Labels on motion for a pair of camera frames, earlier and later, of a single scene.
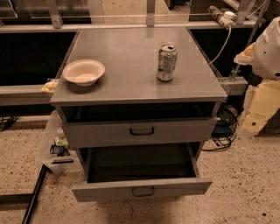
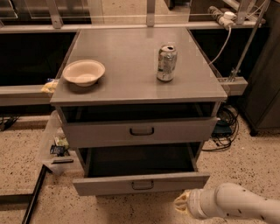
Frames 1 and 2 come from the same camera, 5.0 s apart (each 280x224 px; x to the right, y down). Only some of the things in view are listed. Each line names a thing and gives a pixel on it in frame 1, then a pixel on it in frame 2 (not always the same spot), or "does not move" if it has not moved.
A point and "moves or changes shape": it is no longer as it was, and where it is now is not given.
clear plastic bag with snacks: (57, 154) does not move
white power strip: (225, 18) does not move
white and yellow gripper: (268, 55) → (192, 201)
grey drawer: (130, 171) moves or changes shape
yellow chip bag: (50, 86) does not move
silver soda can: (167, 62) does not move
